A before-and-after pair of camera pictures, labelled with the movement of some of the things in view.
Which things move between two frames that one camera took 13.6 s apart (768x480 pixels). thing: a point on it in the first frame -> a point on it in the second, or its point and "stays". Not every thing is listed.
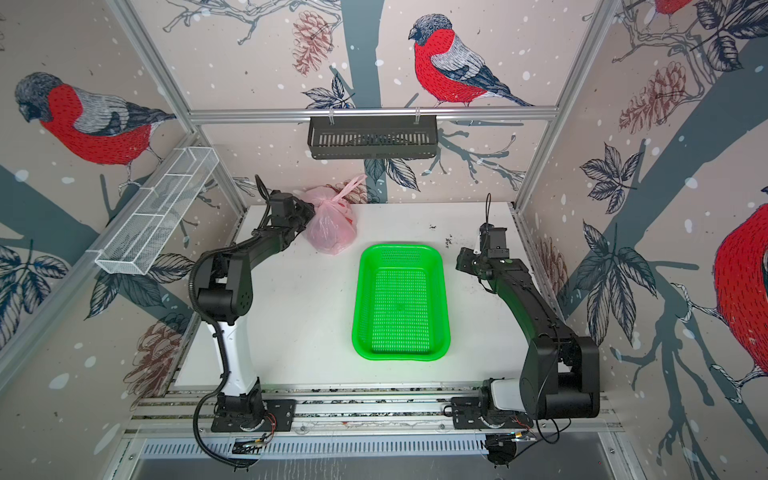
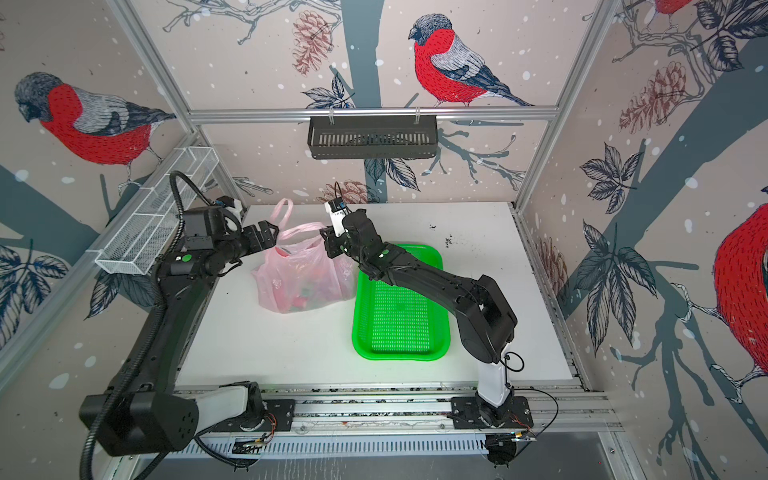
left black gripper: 309,213 -> 269,238
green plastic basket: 401,308 stays
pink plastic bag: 332,223 -> 298,275
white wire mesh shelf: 136,240 stays
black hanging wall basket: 372,139 stays
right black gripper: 465,259 -> 331,240
